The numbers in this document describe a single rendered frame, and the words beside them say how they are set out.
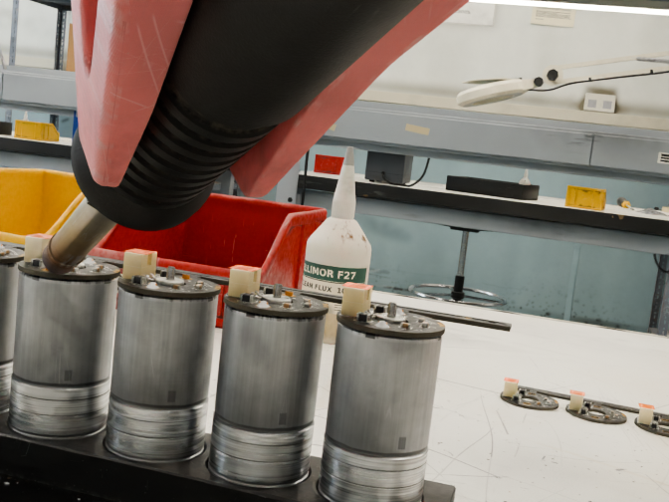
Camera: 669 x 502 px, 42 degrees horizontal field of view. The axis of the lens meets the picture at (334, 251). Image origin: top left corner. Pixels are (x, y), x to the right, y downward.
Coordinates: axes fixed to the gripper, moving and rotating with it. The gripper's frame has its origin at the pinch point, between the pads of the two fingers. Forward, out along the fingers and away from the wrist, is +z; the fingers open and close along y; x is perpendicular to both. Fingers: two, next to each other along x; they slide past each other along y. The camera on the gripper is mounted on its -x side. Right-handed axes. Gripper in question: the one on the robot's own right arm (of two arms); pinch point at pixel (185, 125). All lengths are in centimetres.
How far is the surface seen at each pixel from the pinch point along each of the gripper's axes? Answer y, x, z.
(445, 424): -15.8, -6.4, 14.7
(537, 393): -22.7, -8.7, 15.7
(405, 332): -6.2, -0.2, 4.5
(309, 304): -5.0, -2.4, 5.5
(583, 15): -310, -315, 79
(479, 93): -165, -190, 77
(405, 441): -6.5, 0.9, 6.6
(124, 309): -1.4, -4.2, 7.2
